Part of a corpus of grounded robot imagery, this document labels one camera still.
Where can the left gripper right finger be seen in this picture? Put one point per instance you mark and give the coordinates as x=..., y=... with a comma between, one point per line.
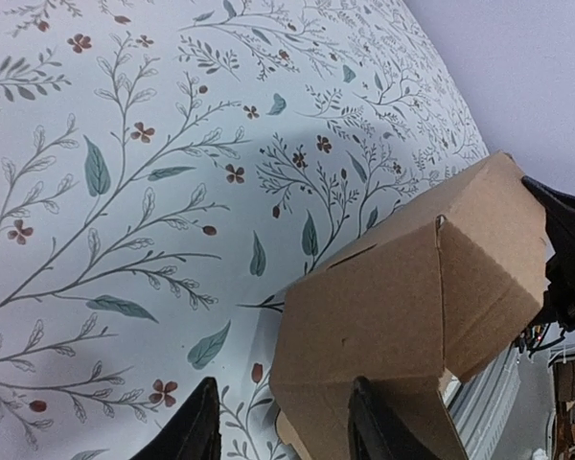
x=374, y=429

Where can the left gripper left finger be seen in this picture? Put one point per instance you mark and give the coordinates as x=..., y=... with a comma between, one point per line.
x=192, y=433

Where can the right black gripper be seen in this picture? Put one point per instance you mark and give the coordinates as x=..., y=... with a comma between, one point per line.
x=559, y=297

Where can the brown cardboard box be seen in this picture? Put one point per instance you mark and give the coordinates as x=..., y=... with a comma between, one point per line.
x=436, y=291

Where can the floral patterned table mat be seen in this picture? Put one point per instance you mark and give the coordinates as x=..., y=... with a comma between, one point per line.
x=167, y=169

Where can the aluminium front rail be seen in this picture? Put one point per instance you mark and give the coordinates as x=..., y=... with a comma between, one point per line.
x=481, y=407

